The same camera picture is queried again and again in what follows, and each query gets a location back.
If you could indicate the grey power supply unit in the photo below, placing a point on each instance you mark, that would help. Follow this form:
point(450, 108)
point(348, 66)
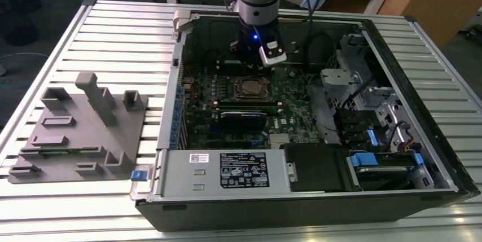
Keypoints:
point(176, 166)

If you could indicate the blue disk bay clip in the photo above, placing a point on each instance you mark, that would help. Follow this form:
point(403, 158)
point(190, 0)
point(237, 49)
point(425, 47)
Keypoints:
point(371, 138)

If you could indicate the grey chair base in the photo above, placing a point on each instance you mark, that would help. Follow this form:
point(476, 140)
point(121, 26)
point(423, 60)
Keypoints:
point(475, 31)

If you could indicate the blue case latch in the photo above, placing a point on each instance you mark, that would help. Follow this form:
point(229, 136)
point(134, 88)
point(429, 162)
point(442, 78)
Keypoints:
point(137, 175)

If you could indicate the black open PC case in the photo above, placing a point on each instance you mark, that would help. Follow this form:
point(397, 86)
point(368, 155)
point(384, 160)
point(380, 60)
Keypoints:
point(263, 213)

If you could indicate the silver metal drive cage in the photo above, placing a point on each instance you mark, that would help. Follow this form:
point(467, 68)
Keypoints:
point(335, 78)

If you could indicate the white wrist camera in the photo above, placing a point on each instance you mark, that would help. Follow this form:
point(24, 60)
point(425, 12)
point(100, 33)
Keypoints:
point(272, 56)

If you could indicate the silver CPU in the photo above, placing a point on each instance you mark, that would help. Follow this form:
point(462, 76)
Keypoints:
point(252, 87)

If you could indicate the green motherboard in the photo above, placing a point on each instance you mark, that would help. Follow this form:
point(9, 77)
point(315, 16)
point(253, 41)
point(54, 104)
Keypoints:
point(296, 118)

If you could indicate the hard disk in blue carrier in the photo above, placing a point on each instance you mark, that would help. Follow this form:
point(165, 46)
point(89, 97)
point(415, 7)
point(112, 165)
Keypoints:
point(361, 158)

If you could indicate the graphics card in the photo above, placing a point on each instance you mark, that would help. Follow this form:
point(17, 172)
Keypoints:
point(243, 123)

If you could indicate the silver chipset heatsink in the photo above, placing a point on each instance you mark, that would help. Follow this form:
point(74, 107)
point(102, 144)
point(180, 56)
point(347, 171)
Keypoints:
point(279, 138)

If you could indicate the CPU socket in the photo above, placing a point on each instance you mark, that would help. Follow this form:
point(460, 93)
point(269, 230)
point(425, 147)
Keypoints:
point(235, 97)

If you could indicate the metal locking lever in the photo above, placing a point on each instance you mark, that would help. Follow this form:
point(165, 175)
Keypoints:
point(253, 98)

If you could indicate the black RAM slot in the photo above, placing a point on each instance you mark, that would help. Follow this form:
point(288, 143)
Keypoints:
point(248, 101)

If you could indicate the grey parts rack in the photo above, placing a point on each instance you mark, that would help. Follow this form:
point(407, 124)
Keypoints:
point(86, 146)

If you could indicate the black disk bay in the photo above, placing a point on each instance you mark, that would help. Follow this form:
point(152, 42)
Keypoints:
point(351, 125)

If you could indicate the black plastic shroud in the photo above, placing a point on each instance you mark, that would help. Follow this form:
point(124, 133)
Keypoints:
point(319, 168)

